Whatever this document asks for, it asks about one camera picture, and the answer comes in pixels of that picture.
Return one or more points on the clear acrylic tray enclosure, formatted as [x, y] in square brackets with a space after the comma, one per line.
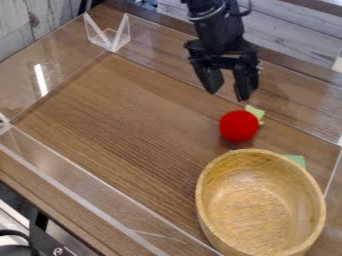
[110, 129]

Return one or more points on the black table clamp bracket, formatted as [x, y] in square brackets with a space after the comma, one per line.
[43, 244]

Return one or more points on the red felt strawberry toy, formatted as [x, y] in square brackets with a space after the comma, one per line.
[239, 124]

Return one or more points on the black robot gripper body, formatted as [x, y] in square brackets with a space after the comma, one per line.
[221, 46]

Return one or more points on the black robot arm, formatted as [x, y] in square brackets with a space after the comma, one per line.
[210, 7]

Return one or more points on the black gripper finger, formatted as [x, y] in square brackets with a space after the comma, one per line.
[246, 81]
[210, 76]

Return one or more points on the wooden oval bowl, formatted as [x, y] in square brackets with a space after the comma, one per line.
[259, 204]

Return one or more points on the green felt piece behind bowl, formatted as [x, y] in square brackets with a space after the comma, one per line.
[298, 159]

